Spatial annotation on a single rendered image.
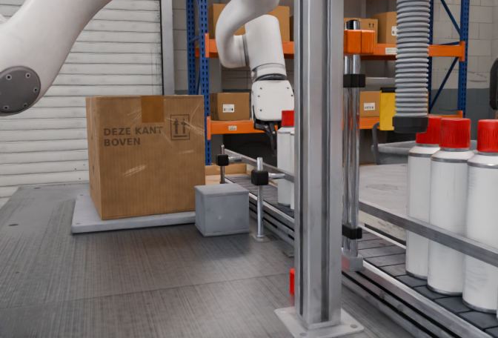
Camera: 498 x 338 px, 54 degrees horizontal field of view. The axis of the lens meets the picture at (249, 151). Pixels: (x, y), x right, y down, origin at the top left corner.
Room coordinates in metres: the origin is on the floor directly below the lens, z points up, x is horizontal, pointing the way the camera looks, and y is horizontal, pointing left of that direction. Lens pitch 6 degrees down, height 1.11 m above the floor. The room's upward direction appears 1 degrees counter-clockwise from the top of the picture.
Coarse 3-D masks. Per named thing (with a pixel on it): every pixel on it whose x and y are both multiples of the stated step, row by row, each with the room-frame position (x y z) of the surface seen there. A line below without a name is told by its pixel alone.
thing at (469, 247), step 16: (256, 160) 1.17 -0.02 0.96; (288, 176) 0.95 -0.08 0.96; (368, 208) 0.67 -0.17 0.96; (384, 208) 0.65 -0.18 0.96; (400, 224) 0.60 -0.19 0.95; (416, 224) 0.57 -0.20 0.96; (432, 240) 0.54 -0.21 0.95; (448, 240) 0.52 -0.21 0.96; (464, 240) 0.50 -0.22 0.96; (480, 256) 0.47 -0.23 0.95; (496, 256) 0.45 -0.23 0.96
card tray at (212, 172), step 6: (210, 168) 1.77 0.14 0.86; (216, 168) 1.77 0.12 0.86; (228, 168) 1.79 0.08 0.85; (234, 168) 1.79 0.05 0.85; (240, 168) 1.80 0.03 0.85; (246, 168) 1.80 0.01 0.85; (210, 174) 1.77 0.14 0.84; (216, 174) 1.77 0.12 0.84; (228, 174) 1.78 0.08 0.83; (234, 174) 1.78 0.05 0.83; (240, 174) 1.78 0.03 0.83; (246, 174) 1.78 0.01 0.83; (210, 180) 1.65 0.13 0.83; (216, 180) 1.65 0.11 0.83
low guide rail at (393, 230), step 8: (248, 168) 1.46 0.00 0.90; (256, 168) 1.38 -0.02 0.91; (360, 216) 0.84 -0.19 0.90; (368, 216) 0.81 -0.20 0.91; (368, 224) 0.81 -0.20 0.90; (376, 224) 0.79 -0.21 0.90; (384, 224) 0.77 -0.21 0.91; (392, 224) 0.75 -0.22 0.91; (392, 232) 0.75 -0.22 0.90; (400, 232) 0.73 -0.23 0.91
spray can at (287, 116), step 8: (288, 112) 1.04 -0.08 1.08; (288, 120) 1.04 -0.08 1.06; (280, 128) 1.05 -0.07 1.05; (288, 128) 1.04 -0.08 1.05; (280, 136) 1.04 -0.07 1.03; (288, 136) 1.03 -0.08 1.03; (280, 144) 1.04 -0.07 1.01; (288, 144) 1.03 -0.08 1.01; (280, 152) 1.04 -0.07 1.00; (288, 152) 1.03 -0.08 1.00; (280, 160) 1.04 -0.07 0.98; (288, 160) 1.03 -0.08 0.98; (280, 168) 1.04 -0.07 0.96; (288, 168) 1.03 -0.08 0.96; (280, 184) 1.04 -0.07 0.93; (288, 184) 1.03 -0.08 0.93; (280, 192) 1.04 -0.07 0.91; (288, 192) 1.03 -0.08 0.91; (280, 200) 1.04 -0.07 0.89; (288, 200) 1.03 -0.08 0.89
